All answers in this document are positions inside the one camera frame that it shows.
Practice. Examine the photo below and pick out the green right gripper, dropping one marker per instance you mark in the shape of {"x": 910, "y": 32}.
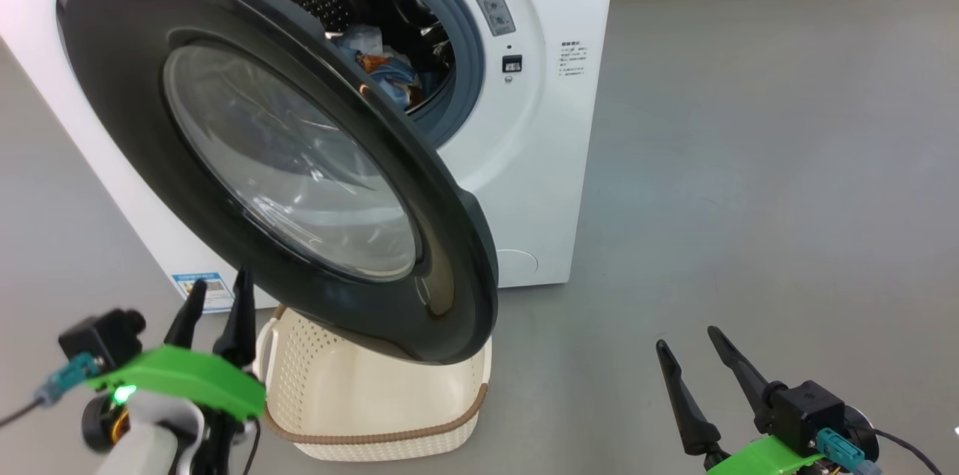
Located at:
{"x": 764, "y": 456}

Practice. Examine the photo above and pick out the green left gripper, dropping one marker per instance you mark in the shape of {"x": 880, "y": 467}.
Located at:
{"x": 187, "y": 377}

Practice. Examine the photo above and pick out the black-rimmed glass washer door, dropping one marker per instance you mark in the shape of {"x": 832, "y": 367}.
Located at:
{"x": 225, "y": 63}

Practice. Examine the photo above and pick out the blue cartoon print garment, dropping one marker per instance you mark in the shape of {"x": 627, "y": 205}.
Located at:
{"x": 397, "y": 82}

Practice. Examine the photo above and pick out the white and beige garment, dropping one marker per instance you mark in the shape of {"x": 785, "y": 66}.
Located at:
{"x": 359, "y": 39}

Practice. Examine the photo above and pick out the white front-load washing machine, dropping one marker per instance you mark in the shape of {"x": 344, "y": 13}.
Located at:
{"x": 547, "y": 123}

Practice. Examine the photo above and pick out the black door latch socket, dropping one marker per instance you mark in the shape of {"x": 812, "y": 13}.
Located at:
{"x": 512, "y": 64}

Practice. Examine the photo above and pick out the blue energy label sticker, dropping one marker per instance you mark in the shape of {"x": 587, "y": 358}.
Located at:
{"x": 206, "y": 291}

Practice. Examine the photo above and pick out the cream basket with brown rim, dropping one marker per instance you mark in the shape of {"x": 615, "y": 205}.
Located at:
{"x": 359, "y": 407}

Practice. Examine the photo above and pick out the white round filter cover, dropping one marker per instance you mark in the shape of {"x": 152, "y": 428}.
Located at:
{"x": 521, "y": 269}

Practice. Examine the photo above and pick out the small printed text sticker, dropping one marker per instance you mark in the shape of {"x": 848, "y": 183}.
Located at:
{"x": 573, "y": 59}

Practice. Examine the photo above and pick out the grey warning label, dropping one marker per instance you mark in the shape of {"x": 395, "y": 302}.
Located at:
{"x": 488, "y": 1}

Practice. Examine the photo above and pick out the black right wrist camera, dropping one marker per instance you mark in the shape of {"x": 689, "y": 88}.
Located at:
{"x": 813, "y": 411}

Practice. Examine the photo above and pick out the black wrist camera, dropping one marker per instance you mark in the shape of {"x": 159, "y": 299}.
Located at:
{"x": 101, "y": 340}
{"x": 813, "y": 411}

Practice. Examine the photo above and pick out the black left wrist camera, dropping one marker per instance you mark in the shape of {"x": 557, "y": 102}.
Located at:
{"x": 101, "y": 340}

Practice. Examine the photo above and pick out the teal right camera connector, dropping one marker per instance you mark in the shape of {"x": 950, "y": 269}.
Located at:
{"x": 843, "y": 452}

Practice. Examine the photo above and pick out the teal camera connector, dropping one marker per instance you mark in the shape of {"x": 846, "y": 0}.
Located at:
{"x": 71, "y": 377}
{"x": 843, "y": 452}

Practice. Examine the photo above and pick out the teal left camera connector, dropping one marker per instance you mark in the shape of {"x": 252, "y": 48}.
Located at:
{"x": 71, "y": 377}

